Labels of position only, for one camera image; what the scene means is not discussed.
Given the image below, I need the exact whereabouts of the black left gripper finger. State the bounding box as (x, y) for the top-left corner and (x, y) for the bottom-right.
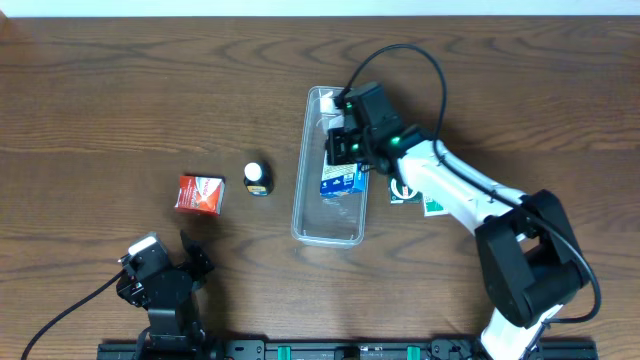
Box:
(117, 274), (149, 305)
(180, 230), (215, 280)

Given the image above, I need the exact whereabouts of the blue white medicine box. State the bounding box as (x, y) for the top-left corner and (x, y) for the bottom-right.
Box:
(320, 153), (368, 198)

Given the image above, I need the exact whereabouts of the dark green round-logo box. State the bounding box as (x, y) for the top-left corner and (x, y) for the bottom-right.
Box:
(388, 177), (423, 205)

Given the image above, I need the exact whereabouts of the red Panadol medicine box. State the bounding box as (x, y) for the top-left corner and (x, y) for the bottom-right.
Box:
(174, 175), (225, 215)

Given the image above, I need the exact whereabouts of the white green medicine box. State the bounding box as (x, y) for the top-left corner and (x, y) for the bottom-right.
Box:
(422, 195), (449, 217)

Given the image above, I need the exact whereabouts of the clear plastic container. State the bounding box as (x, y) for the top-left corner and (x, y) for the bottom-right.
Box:
(291, 86), (368, 248)

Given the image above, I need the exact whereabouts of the small dark medicine bottle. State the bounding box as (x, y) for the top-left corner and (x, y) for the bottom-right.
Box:
(244, 162), (274, 196)

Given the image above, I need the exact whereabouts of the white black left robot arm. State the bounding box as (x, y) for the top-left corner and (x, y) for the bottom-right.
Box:
(116, 232), (214, 359)

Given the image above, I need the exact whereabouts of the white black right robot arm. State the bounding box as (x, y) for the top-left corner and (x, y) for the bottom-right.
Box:
(325, 116), (601, 359)

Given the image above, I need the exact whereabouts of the white paper leaflet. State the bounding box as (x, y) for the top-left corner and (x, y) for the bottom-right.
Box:
(319, 89), (340, 114)

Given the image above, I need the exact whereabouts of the black mounting rail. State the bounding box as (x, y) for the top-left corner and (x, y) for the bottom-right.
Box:
(97, 337), (599, 360)

